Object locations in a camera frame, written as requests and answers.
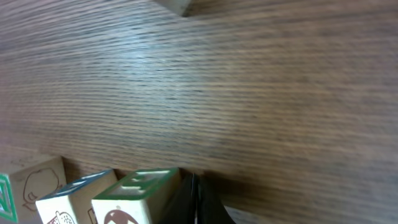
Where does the wooden block red letter A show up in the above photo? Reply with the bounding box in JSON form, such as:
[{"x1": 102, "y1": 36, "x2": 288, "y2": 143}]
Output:
[{"x1": 35, "y1": 169, "x2": 118, "y2": 224}]

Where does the wooden block green letter N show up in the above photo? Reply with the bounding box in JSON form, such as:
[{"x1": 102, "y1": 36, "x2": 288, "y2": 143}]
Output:
[{"x1": 1, "y1": 154, "x2": 67, "y2": 223}]

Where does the wooden block yellow side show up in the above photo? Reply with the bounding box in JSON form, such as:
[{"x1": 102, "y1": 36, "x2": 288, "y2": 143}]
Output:
[{"x1": 91, "y1": 167, "x2": 181, "y2": 224}]

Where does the wooden block red edge lower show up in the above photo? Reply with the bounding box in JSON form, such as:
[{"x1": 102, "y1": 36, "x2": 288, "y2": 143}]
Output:
[{"x1": 154, "y1": 0, "x2": 193, "y2": 17}]

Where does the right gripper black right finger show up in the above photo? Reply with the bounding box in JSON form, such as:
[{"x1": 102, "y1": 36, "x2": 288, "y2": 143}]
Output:
[{"x1": 197, "y1": 176, "x2": 236, "y2": 224}]

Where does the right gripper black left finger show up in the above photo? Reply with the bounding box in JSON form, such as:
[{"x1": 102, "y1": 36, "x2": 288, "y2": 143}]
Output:
[{"x1": 159, "y1": 174, "x2": 196, "y2": 224}]

